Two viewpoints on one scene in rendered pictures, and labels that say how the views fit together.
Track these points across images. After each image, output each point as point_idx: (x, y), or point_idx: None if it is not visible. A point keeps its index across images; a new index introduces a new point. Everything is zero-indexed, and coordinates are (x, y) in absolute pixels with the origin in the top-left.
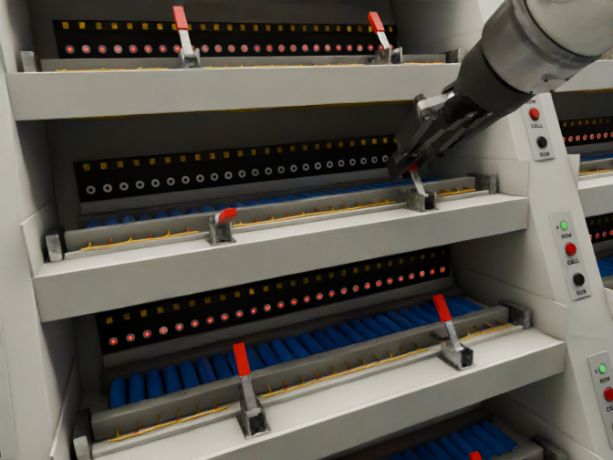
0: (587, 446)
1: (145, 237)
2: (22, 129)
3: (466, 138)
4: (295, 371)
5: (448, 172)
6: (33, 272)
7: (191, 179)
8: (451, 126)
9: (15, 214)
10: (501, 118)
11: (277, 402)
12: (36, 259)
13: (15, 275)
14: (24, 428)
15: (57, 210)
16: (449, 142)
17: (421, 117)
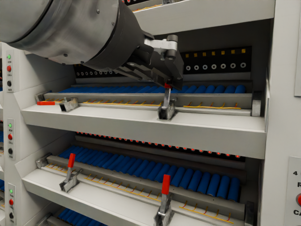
0: None
1: (62, 100)
2: (35, 55)
3: (174, 73)
4: (100, 174)
5: (265, 83)
6: (19, 108)
7: (107, 72)
8: (123, 69)
9: (18, 89)
10: (173, 62)
11: (86, 183)
12: (27, 103)
13: (17, 108)
14: (16, 153)
15: (75, 79)
16: (163, 75)
17: None
